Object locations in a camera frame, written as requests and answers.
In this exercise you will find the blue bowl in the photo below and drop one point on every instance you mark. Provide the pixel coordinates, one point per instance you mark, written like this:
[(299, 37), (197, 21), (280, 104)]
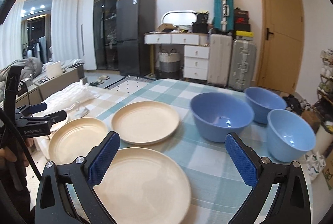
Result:
[(263, 101), (289, 136), (218, 114)]

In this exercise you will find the cream plate back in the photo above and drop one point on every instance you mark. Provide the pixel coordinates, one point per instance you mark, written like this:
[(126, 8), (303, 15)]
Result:
[(145, 123)]

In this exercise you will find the white desk with drawers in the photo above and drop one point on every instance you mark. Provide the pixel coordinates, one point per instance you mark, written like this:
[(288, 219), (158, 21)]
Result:
[(196, 51)]

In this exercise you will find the person's left hand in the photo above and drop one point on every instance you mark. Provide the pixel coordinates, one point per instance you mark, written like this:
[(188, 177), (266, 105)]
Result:
[(7, 155)]

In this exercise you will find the white bubble wrap bag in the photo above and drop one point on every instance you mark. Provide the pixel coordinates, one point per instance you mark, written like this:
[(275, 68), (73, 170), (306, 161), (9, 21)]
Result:
[(66, 99)]

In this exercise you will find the beige plaid tablecloth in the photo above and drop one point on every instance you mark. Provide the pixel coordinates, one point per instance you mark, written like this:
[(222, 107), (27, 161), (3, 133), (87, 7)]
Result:
[(83, 104)]

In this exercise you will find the white green sneakers pair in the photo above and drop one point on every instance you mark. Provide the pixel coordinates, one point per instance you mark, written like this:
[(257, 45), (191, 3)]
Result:
[(315, 164)]

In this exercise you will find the dark glass cabinet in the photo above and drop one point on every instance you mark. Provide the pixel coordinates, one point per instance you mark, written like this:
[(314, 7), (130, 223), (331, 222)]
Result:
[(105, 38)]

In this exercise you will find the small brown cardboard box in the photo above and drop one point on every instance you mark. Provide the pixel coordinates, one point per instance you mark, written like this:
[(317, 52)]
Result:
[(312, 119)]

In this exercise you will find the teal suitcase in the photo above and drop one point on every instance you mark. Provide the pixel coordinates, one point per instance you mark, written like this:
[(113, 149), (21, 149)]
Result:
[(224, 15)]

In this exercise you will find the white trash bin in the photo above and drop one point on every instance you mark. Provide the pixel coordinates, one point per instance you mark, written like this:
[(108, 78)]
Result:
[(323, 138)]

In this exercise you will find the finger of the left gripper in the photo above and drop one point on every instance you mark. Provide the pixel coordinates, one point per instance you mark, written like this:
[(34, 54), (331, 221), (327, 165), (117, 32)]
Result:
[(52, 118), (29, 110)]

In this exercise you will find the white suitcase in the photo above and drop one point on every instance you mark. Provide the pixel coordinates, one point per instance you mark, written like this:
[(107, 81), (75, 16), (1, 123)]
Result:
[(220, 47)]

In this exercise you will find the patterned floor rug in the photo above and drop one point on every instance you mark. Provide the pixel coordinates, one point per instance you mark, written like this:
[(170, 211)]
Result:
[(132, 80)]

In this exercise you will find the blue bowl back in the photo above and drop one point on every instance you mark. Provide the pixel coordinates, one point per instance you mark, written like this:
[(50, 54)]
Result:
[(263, 101)]

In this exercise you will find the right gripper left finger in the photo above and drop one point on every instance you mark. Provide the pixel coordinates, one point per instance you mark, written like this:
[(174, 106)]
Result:
[(54, 203)]

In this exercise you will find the cream plate front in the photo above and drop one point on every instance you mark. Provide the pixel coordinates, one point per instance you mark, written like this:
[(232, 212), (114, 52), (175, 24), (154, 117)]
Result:
[(145, 186)]

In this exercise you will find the cardboard box with cat logo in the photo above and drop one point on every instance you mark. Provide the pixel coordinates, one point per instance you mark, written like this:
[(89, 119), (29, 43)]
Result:
[(328, 171)]

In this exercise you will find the teal plaid tablecloth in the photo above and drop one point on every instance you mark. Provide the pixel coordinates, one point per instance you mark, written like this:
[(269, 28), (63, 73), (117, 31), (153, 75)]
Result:
[(217, 188)]

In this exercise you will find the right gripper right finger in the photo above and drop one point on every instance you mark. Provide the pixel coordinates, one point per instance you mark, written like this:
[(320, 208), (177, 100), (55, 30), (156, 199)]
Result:
[(291, 203)]

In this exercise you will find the wooden shoe rack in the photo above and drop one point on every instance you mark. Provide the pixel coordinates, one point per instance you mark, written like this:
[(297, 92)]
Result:
[(324, 89)]

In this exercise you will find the black refrigerator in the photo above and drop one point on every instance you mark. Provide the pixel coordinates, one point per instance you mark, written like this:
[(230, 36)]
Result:
[(134, 19)]

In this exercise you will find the tan wooden door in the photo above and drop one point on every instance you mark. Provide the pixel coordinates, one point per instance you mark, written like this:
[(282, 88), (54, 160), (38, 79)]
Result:
[(282, 45)]

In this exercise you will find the stack of shoe boxes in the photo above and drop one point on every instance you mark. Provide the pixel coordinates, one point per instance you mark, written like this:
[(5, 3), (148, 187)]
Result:
[(242, 26)]

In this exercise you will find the beige slippers pair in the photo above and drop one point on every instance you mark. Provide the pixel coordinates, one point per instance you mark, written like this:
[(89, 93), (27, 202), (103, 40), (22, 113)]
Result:
[(100, 80)]

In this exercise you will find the silver suitcase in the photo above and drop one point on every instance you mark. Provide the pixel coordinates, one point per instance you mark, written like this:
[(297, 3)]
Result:
[(242, 66)]

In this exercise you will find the white curtain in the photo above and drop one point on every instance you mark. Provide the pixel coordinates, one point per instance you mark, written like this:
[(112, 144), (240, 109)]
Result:
[(46, 29)]

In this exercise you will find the oval vanity mirror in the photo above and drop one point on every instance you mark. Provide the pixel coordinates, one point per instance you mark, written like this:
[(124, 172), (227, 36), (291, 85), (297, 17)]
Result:
[(182, 19)]

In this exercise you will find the cream plate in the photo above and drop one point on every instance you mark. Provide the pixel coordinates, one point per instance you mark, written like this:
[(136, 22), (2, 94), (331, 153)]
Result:
[(76, 138), (145, 186), (145, 123)]

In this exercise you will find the woven laundry basket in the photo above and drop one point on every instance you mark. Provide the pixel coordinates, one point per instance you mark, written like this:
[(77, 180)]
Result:
[(169, 63)]

